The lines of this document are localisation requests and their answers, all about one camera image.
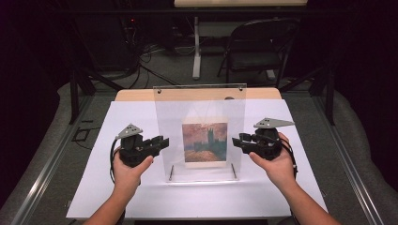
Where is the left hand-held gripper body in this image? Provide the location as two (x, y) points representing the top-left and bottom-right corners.
(115, 124), (161, 168)

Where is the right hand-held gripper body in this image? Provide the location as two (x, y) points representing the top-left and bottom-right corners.
(248, 117), (296, 161)

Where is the clear acrylic photo frame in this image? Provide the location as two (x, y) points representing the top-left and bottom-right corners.
(153, 82), (248, 184)

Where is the person's left hand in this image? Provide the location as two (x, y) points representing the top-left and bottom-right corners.
(112, 149), (155, 196)

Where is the person's right hand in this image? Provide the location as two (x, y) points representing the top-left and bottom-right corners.
(249, 132), (297, 190)

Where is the landscape painting print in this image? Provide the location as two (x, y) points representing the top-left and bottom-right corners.
(181, 116), (229, 169)

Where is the white table board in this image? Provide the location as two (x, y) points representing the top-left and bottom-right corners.
(66, 98), (329, 219)

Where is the wooden table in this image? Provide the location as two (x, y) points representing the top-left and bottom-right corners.
(115, 87), (283, 102)

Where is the black folding chair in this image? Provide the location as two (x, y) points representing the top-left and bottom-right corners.
(217, 17), (299, 89)

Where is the black metal stand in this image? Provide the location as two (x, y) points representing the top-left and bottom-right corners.
(278, 67), (336, 127)
(67, 18), (125, 126)

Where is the white desk leg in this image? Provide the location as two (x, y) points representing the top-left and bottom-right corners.
(191, 16), (202, 81)

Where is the black horizontal bar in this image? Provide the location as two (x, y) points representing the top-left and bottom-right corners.
(55, 7), (345, 16)

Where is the light wooden desk top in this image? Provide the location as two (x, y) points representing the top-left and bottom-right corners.
(174, 0), (309, 8)

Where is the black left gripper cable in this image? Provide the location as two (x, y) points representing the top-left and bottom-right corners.
(109, 138), (122, 186)

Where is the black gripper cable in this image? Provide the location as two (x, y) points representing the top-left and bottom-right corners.
(279, 136), (299, 181)
(109, 138), (122, 186)

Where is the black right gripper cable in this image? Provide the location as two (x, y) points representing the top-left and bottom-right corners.
(279, 136), (299, 181)

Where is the tangle of floor cables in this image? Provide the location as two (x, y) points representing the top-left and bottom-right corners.
(123, 17), (196, 90)

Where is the aluminium floor rail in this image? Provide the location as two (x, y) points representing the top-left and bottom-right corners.
(10, 93), (95, 225)
(313, 93), (389, 225)

